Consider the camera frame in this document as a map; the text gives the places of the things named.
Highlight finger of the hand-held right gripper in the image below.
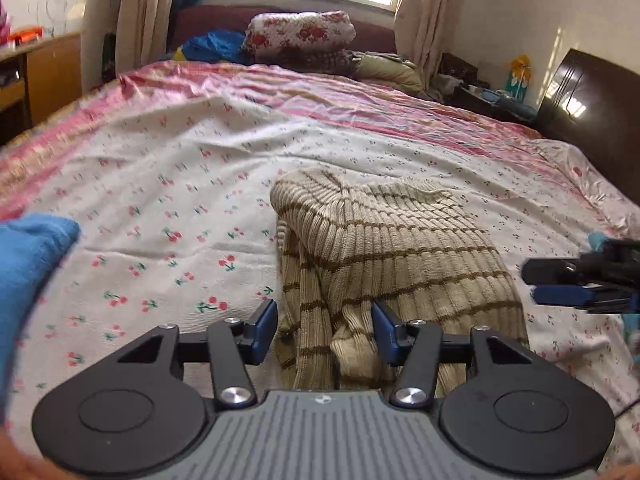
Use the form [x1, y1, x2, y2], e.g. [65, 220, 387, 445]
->
[530, 285, 601, 307]
[520, 259, 588, 285]

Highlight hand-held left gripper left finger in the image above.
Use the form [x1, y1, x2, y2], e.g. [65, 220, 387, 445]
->
[116, 299, 279, 409]

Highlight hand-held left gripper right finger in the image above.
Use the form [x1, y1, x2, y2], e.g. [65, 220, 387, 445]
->
[371, 301, 536, 409]

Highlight beige striped knit sweater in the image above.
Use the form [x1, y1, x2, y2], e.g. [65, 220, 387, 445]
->
[270, 169, 531, 398]

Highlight dark wooden headboard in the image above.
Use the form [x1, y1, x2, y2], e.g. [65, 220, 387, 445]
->
[537, 49, 640, 206]

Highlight dark nightstand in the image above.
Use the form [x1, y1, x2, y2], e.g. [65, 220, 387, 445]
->
[435, 51, 541, 123]

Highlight pink patterned bed cover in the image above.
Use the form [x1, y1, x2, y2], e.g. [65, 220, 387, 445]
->
[0, 60, 640, 241]

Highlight blue knit garment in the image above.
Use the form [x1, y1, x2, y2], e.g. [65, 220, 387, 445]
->
[0, 214, 81, 396]

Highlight olive pillow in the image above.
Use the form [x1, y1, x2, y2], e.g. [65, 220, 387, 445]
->
[350, 51, 426, 96]

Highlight beige curtain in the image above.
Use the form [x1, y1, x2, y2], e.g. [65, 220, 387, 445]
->
[115, 0, 183, 78]
[394, 0, 471, 86]

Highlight crumpled blue cloth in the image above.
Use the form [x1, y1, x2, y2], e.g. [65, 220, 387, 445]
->
[177, 30, 253, 65]

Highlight floral pillow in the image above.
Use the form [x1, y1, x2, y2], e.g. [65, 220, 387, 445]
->
[244, 10, 357, 68]

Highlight maroon sofa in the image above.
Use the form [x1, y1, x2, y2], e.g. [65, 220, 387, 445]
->
[170, 5, 398, 61]

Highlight wooden side cabinet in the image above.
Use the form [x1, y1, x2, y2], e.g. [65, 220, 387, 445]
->
[0, 32, 83, 133]

